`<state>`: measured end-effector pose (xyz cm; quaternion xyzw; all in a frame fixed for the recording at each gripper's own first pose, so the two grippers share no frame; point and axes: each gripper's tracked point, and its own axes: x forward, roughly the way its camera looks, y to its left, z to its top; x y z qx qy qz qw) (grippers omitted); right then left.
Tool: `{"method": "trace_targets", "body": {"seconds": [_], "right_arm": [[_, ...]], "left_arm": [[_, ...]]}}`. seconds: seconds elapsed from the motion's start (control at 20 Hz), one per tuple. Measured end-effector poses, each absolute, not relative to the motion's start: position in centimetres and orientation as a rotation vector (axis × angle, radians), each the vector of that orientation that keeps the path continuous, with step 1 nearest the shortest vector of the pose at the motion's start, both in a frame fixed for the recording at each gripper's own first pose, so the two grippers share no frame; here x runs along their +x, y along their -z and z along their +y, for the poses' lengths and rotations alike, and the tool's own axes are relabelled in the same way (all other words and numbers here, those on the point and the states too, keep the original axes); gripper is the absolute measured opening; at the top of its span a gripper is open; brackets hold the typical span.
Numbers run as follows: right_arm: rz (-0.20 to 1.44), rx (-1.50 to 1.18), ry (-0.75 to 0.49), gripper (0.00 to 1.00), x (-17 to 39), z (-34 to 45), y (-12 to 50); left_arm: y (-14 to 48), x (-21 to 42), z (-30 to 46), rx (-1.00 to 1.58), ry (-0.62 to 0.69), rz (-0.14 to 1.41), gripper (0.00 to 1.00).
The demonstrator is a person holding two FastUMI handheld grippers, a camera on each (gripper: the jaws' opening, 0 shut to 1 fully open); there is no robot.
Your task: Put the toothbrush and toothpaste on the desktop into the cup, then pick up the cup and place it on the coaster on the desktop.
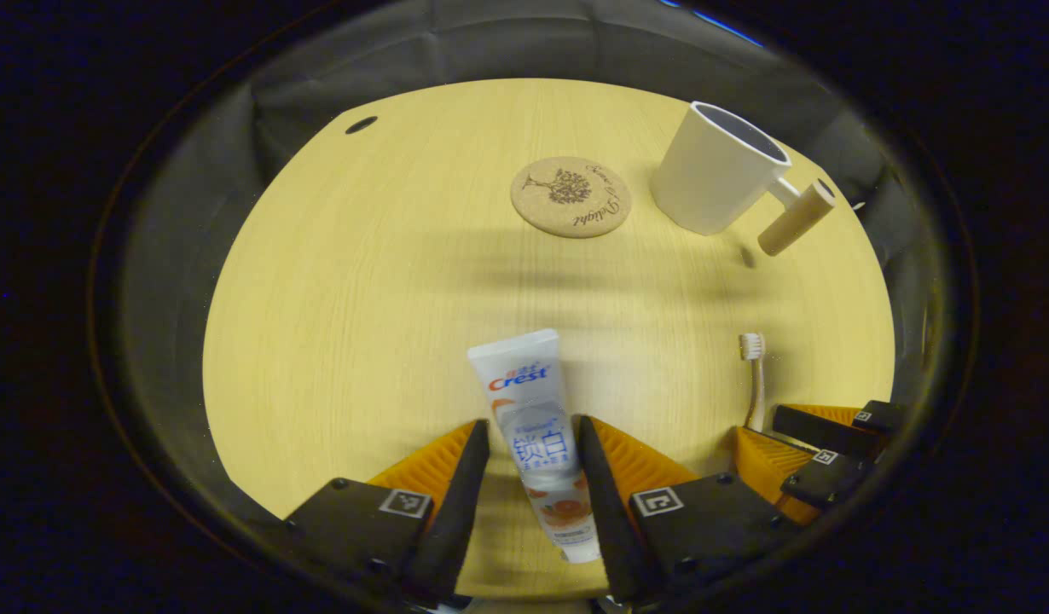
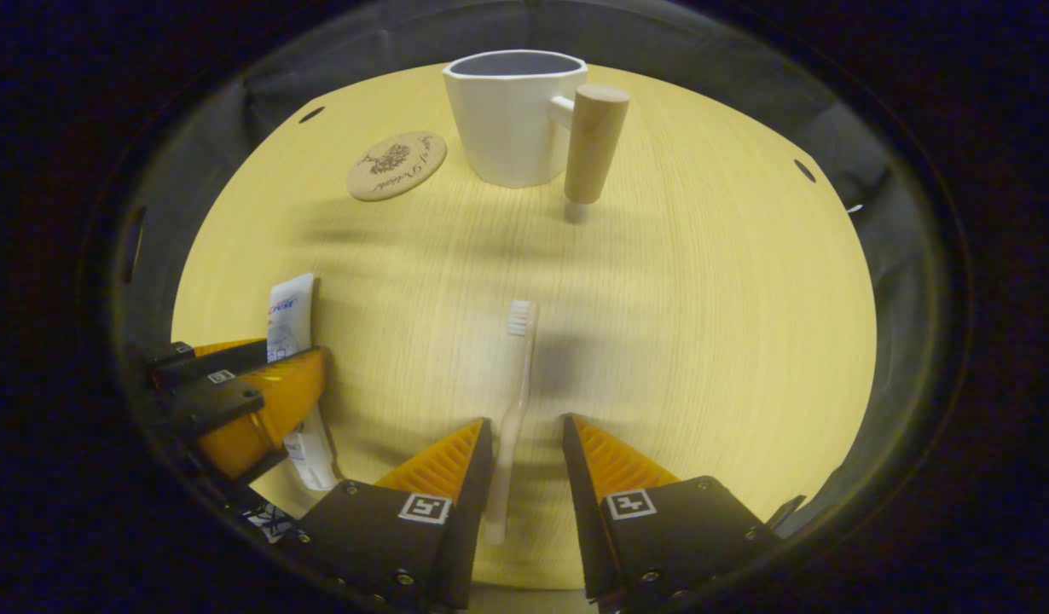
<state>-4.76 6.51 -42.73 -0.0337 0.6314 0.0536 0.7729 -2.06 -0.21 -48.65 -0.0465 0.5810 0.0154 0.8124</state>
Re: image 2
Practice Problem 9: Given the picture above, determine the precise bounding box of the beige toothbrush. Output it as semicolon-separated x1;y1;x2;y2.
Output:
484;299;541;547

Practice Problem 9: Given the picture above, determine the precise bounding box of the white toothpaste tube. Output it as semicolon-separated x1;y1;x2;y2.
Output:
265;273;342;493

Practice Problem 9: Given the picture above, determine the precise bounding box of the light wooden desktop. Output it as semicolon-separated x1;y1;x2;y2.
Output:
171;61;878;591

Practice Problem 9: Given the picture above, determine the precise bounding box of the white cup with wooden handle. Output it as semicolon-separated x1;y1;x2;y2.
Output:
442;49;632;206

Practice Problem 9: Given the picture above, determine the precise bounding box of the round wooden coaster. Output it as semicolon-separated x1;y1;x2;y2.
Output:
346;130;449;202

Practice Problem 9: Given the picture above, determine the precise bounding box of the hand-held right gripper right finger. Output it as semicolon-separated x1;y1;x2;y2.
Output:
561;414;785;611

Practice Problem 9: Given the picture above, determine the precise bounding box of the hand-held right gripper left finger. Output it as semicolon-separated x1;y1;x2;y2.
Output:
277;416;496;611

